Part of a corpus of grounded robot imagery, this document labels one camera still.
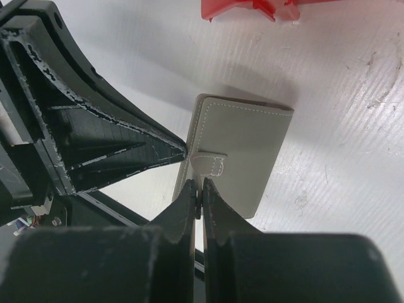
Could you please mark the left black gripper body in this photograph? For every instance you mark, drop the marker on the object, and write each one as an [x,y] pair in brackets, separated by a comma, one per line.
[37,203]

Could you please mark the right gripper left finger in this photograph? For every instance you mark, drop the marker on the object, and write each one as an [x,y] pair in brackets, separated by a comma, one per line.
[152,263]

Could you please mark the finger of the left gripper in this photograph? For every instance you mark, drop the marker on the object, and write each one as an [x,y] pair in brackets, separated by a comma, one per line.
[82,133]

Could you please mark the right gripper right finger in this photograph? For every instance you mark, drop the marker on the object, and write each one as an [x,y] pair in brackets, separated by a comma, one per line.
[243,264]

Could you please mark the grey leather card holder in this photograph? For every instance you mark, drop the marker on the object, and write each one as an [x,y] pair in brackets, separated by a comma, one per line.
[235,143]

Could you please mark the red plastic bin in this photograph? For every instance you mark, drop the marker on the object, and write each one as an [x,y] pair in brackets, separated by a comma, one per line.
[284,10]

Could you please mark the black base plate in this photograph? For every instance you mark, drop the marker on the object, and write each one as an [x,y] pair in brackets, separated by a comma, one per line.
[118,212]

